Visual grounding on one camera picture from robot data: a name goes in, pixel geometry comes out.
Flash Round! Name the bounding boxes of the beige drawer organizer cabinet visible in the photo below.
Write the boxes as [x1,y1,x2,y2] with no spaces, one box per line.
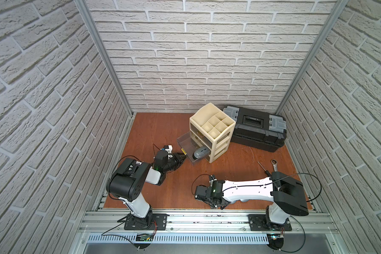
[189,103,236,163]

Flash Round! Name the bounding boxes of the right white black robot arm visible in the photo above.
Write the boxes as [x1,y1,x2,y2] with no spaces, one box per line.
[194,171,309,225]

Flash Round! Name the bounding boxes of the black plastic toolbox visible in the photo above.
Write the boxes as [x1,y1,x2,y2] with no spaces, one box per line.
[223,105,287,152]

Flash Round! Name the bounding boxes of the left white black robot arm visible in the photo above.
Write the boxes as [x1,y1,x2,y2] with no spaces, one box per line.
[106,148,186,229]

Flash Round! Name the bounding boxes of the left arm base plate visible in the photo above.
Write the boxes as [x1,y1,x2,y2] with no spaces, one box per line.
[124,213,168,231]

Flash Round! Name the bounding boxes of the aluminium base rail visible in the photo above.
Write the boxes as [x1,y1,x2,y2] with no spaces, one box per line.
[78,208,339,234]

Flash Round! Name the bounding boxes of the silver combination wrench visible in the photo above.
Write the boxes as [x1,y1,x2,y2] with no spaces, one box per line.
[271,159,278,171]

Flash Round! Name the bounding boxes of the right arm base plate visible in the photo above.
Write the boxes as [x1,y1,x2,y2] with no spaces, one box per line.
[248,214,292,231]

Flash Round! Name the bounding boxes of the black yellow screwdriver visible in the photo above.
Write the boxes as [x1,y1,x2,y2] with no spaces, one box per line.
[257,162,272,177]

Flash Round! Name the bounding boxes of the clear drawer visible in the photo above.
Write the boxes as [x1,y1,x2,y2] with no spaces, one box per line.
[177,131,210,166]

